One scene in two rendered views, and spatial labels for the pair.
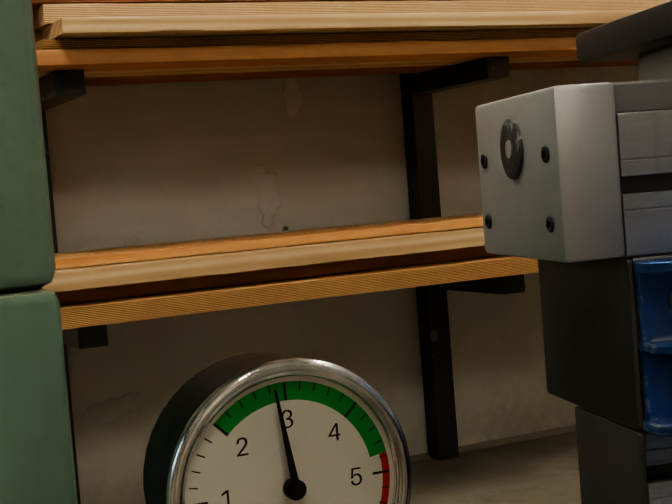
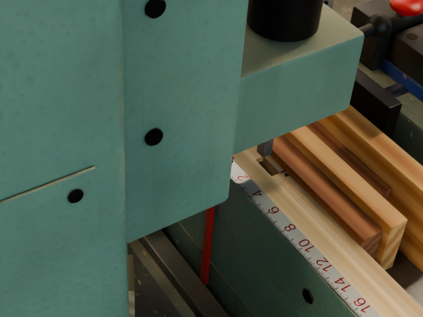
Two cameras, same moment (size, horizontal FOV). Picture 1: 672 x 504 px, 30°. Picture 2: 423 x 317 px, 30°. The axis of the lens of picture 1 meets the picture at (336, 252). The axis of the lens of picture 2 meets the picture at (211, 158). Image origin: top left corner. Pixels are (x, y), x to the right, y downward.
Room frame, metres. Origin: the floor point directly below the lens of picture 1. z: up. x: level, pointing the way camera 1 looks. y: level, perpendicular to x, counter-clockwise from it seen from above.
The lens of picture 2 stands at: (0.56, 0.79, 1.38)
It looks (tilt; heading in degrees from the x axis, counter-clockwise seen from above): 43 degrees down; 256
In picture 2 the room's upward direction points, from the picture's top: 4 degrees clockwise
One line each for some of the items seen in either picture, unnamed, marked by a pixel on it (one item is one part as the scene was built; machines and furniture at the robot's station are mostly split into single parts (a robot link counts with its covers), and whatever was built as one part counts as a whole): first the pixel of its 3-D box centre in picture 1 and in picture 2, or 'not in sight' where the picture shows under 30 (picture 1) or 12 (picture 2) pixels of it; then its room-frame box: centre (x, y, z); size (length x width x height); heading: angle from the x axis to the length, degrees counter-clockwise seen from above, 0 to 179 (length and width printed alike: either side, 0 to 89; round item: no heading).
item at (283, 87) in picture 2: not in sight; (251, 82); (0.43, 0.35, 1.03); 0.14 x 0.07 x 0.09; 22
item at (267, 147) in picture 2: not in sight; (267, 129); (0.41, 0.34, 0.97); 0.01 x 0.01 x 0.05; 22
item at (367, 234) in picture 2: not in sight; (287, 175); (0.39, 0.34, 0.92); 0.20 x 0.02 x 0.05; 112
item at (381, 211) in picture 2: not in sight; (304, 163); (0.37, 0.33, 0.93); 0.22 x 0.02 x 0.06; 112
